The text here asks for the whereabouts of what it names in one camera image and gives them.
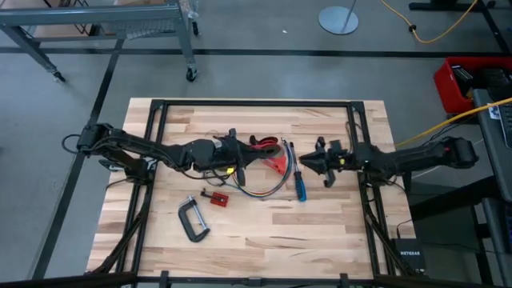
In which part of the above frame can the grey steel wood-top workbench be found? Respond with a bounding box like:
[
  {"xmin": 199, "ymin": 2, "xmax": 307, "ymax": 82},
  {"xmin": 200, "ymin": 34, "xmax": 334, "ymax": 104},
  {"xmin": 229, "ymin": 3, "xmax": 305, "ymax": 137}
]
[{"xmin": 0, "ymin": 0, "xmax": 200, "ymax": 84}]

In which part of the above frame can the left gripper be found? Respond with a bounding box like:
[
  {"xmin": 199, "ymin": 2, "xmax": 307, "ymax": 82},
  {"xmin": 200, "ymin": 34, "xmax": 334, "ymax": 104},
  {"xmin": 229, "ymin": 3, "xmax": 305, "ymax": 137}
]
[{"xmin": 215, "ymin": 127, "xmax": 265, "ymax": 187}]

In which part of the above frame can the black desk foot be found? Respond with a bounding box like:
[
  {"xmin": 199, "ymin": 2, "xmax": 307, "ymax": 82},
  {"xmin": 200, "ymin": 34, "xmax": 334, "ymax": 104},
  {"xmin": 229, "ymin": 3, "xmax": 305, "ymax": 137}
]
[{"xmin": 408, "ymin": 0, "xmax": 497, "ymax": 12}]

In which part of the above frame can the yellow hanging power cord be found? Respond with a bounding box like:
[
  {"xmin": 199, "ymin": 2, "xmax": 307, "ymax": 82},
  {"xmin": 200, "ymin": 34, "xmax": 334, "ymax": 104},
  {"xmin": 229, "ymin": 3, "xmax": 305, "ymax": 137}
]
[{"xmin": 394, "ymin": 97, "xmax": 512, "ymax": 149}]

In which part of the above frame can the red plastic bin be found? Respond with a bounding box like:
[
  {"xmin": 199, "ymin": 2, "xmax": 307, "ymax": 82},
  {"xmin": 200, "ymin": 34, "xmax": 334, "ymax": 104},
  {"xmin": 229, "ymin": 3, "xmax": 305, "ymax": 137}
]
[{"xmin": 434, "ymin": 56, "xmax": 512, "ymax": 115}]

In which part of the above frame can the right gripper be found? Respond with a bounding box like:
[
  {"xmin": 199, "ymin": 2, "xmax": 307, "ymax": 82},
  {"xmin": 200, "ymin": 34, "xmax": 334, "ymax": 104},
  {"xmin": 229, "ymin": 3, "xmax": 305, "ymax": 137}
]
[{"xmin": 298, "ymin": 135, "xmax": 355, "ymax": 189}]

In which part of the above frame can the black Netgear switch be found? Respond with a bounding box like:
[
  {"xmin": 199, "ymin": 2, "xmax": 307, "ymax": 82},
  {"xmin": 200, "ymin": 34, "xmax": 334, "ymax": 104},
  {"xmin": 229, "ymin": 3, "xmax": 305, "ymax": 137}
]
[{"xmin": 390, "ymin": 238, "xmax": 427, "ymax": 272}]

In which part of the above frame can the red tape dispenser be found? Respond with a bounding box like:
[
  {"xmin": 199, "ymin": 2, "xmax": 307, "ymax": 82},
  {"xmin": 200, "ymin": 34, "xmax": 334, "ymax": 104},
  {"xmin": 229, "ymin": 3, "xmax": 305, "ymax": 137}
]
[{"xmin": 262, "ymin": 154, "xmax": 290, "ymax": 178}]

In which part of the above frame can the small red circuit board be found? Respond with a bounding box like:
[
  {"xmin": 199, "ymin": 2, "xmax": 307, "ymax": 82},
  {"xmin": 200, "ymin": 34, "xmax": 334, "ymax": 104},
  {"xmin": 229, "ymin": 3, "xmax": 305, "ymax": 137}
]
[{"xmin": 210, "ymin": 191, "xmax": 230, "ymax": 208}]

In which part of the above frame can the black cable spool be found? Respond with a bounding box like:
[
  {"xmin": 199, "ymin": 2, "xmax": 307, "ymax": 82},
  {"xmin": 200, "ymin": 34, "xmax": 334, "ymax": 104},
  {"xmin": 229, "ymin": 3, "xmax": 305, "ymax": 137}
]
[{"xmin": 248, "ymin": 134, "xmax": 282, "ymax": 150}]

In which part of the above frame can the grey desk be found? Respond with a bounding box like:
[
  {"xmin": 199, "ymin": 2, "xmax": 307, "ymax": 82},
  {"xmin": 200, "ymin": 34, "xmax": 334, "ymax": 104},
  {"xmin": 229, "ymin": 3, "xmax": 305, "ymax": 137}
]
[{"xmin": 471, "ymin": 88, "xmax": 512, "ymax": 288}]

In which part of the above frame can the blue-handled screwdriver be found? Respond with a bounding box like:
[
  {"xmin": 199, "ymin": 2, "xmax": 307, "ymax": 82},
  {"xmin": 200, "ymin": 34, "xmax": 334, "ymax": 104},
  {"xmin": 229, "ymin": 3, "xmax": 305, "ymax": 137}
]
[{"xmin": 281, "ymin": 137, "xmax": 308, "ymax": 203}]

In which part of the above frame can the black aluminium table frame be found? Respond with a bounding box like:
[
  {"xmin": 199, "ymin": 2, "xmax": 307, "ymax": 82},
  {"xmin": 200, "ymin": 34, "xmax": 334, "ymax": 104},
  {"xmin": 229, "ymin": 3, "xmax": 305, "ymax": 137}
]
[{"xmin": 0, "ymin": 98, "xmax": 512, "ymax": 288}]

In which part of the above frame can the black C-clamp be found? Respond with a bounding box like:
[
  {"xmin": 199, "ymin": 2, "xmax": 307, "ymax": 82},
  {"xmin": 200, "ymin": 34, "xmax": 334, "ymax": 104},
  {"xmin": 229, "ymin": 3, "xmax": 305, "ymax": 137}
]
[{"xmin": 177, "ymin": 194, "xmax": 212, "ymax": 244}]

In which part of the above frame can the dark keyboard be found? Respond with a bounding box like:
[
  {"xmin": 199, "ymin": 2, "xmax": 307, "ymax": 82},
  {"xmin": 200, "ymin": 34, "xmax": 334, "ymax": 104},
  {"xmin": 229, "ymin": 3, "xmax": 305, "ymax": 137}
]
[{"xmin": 498, "ymin": 102, "xmax": 512, "ymax": 150}]

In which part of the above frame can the thin white cable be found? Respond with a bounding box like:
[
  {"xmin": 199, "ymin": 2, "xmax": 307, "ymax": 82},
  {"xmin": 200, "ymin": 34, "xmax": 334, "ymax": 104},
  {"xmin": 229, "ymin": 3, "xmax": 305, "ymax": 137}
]
[{"xmin": 410, "ymin": 138, "xmax": 486, "ymax": 180}]

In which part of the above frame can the rainbow ribbon cable loop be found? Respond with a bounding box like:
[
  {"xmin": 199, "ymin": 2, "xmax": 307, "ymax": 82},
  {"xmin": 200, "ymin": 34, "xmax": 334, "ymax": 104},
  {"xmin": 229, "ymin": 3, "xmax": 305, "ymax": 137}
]
[{"xmin": 218, "ymin": 148, "xmax": 294, "ymax": 198}]

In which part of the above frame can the yellow extension cord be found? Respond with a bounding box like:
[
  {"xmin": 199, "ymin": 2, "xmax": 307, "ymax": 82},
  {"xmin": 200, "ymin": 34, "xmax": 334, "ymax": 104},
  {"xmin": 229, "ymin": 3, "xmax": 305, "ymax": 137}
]
[{"xmin": 378, "ymin": 0, "xmax": 480, "ymax": 45}]

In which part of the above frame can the black device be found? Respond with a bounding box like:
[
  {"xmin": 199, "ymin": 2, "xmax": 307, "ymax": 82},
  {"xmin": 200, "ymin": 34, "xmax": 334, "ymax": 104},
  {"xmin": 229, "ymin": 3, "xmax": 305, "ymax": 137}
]
[
  {"xmin": 450, "ymin": 64, "xmax": 475, "ymax": 98},
  {"xmin": 478, "ymin": 66, "xmax": 512, "ymax": 102}
]

